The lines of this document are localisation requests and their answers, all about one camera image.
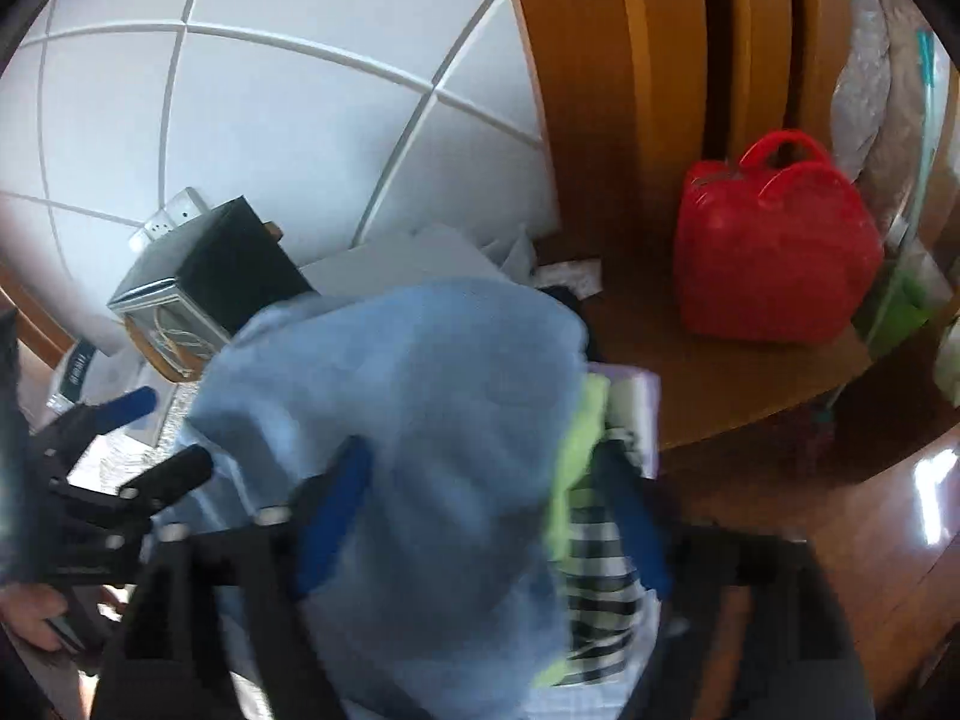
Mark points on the white single-hole wall socket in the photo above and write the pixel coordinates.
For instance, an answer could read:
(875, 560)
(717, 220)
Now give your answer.
(186, 206)

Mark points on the white five-hole wall socket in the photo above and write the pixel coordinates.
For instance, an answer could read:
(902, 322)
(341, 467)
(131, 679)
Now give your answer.
(154, 232)

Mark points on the lime green garment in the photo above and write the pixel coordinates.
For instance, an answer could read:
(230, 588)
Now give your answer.
(574, 465)

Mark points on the dark green gift bag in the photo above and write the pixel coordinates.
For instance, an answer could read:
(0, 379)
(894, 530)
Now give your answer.
(232, 255)

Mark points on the green plastic object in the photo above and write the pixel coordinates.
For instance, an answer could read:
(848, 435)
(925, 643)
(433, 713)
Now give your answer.
(900, 300)

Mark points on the light blue pants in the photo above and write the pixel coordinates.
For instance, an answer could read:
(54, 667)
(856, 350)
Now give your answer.
(450, 405)

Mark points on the light purple garment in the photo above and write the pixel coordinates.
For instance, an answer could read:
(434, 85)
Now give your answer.
(645, 397)

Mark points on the person's left hand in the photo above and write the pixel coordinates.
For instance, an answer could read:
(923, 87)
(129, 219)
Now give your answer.
(30, 611)

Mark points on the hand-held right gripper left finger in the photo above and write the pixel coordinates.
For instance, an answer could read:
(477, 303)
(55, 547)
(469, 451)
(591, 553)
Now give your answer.
(330, 517)

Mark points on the black white checked garment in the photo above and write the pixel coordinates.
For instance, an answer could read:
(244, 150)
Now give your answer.
(600, 600)

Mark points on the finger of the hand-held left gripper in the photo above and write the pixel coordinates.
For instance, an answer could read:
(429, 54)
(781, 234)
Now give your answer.
(176, 474)
(124, 406)

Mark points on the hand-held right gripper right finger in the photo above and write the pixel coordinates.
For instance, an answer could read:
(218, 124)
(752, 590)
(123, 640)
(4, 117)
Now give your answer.
(637, 525)

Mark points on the wooden wall frame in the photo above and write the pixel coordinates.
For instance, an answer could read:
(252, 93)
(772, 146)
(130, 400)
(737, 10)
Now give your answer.
(600, 90)

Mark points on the red plastic handbag case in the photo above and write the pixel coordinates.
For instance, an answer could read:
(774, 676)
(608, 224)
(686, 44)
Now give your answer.
(772, 255)

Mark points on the wooden side table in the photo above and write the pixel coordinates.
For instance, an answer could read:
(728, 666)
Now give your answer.
(750, 390)

